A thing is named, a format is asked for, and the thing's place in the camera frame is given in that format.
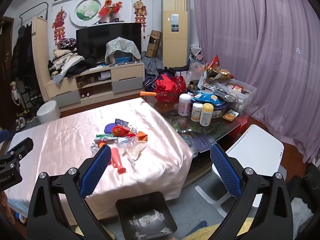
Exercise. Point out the red box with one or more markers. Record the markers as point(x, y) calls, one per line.
point(241, 127)

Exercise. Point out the clear plastic storage box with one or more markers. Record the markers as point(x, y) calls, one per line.
point(246, 97)

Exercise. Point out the small stuffed toy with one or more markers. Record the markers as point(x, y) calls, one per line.
point(20, 218)

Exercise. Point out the dark patterned hat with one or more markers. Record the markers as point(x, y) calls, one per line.
point(66, 43)

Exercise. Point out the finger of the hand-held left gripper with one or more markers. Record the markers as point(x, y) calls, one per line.
point(22, 146)
point(3, 136)

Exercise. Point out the red snack bag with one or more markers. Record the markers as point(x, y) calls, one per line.
point(215, 62)

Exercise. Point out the purple round lid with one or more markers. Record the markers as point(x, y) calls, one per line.
point(110, 128)

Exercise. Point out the black square waste bin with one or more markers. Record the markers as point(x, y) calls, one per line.
point(130, 205)

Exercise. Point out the glass coffee table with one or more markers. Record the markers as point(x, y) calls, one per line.
point(175, 120)

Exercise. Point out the white bottle orange label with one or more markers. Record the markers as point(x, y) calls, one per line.
point(196, 112)

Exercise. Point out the white bottle pink label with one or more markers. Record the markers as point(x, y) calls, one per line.
point(184, 105)

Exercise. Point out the silver foil wrapper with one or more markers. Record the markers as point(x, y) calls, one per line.
point(125, 142)

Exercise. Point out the gold red package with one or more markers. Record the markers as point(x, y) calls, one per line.
point(222, 74)

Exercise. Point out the dark wooden door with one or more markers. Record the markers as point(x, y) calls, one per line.
point(5, 67)

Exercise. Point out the vase of artificial flowers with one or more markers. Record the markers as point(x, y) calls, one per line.
point(111, 8)

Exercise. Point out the black television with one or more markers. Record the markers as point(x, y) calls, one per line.
point(95, 40)

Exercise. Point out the white round bin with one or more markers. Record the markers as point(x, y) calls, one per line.
point(48, 112)

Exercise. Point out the black stool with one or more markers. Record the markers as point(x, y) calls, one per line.
point(178, 68)

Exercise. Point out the ox hanging ornament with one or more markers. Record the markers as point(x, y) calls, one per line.
point(140, 10)

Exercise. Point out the small orange sachet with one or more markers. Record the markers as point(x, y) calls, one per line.
point(230, 115)

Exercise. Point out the clear plastic bag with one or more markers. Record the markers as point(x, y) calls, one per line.
point(197, 70)

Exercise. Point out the blue snack bag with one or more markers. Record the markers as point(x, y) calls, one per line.
point(208, 97)

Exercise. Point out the white hanging bag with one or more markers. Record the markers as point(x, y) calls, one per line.
point(15, 93)

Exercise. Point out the beige folding screen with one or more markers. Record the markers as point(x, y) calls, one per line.
point(40, 55)

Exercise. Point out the blue pet cage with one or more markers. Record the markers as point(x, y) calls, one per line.
point(122, 57)

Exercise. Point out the orange paper wrapper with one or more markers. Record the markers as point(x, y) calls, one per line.
point(142, 136)

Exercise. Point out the black coat rack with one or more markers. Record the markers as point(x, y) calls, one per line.
point(37, 5)

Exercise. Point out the orange tube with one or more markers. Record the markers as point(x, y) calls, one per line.
point(147, 94)

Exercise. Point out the white fluffy cushion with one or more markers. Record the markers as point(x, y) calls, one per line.
point(302, 212)

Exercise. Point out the dark blue bag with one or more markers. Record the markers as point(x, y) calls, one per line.
point(150, 83)

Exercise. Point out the shoe rack with shoes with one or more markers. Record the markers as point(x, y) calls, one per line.
point(27, 110)

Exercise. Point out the patterned cloth cover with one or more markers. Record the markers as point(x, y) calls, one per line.
point(122, 46)

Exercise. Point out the pile of clothes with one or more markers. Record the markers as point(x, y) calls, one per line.
point(67, 65)

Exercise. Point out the grey clothes heap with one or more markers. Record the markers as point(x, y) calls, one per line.
point(153, 65)

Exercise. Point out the beige standing air conditioner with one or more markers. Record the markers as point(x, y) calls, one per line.
point(175, 42)

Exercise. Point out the dark hanging coats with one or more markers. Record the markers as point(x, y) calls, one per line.
point(23, 55)

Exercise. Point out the cardboard box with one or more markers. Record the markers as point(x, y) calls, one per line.
point(153, 45)

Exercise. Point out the purple curtain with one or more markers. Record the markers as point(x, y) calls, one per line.
point(250, 42)

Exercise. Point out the beige grey television cabinet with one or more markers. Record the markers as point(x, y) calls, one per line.
point(125, 71)

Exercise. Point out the yellow cap bottle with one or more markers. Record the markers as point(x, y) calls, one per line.
point(206, 115)

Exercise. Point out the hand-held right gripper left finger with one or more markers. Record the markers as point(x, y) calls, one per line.
point(96, 172)

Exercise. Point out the blue booklet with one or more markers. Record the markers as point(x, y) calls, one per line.
point(205, 143)

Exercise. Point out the clear plastic wrapper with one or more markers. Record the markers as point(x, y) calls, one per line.
point(135, 151)

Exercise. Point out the small clear wrapper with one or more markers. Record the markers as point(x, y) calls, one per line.
point(95, 147)

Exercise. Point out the white side table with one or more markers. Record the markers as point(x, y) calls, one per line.
point(255, 150)

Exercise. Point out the round flower wall art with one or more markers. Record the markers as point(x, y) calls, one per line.
point(86, 10)

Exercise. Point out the pink satin tablecloth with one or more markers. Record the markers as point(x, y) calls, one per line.
point(75, 130)

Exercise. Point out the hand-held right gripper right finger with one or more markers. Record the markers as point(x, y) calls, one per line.
point(225, 172)

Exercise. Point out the black armchair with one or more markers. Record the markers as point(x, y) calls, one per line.
point(302, 180)

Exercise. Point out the red fish hanging ornament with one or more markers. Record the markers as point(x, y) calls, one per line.
point(60, 22)

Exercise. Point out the red basket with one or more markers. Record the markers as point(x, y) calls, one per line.
point(170, 90)

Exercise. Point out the red lantern ornament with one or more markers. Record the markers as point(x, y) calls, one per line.
point(132, 133)

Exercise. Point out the blue round tin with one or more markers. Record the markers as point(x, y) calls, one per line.
point(220, 111)

